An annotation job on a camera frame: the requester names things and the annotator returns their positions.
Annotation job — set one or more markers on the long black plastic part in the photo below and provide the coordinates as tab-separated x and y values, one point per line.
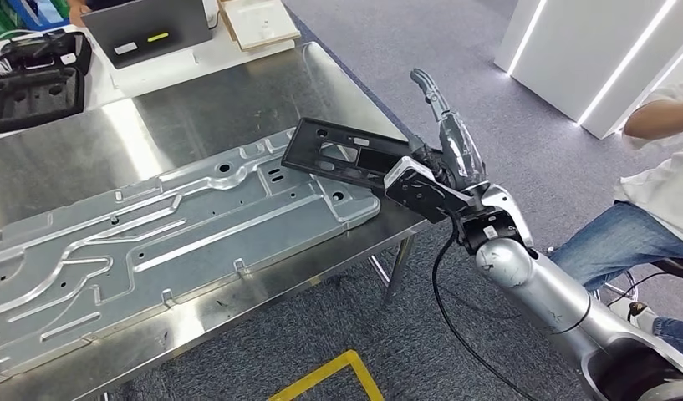
308	149

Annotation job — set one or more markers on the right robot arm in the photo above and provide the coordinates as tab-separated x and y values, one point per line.
540	293

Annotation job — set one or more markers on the person's forearm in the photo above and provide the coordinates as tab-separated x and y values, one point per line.
657	119

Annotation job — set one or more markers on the stainless steel workbench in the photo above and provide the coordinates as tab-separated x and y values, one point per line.
219	105

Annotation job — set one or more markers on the yellow floor tape square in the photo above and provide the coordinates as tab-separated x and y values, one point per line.
341	368

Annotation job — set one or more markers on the stamped sheet metal panel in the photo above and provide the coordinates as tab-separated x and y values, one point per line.
153	243

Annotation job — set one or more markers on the white foam sheet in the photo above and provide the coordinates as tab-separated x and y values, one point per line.
261	22

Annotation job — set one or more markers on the brown cardboard box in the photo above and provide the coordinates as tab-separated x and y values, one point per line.
226	25

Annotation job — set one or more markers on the dark grey laptop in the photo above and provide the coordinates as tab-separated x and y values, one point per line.
147	27

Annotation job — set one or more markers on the white table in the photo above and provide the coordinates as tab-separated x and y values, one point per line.
103	88

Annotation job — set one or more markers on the person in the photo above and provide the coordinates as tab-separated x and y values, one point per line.
651	221
83	5

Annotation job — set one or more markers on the person's hand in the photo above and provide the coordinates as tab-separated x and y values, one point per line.
75	15

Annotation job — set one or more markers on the black open carrying case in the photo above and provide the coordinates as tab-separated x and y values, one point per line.
33	94

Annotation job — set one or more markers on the blue plastic bin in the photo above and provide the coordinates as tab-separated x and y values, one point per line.
31	14

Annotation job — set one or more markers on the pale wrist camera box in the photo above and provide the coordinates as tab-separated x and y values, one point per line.
407	169

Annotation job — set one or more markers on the white illuminated wall panels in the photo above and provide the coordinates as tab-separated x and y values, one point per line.
573	55

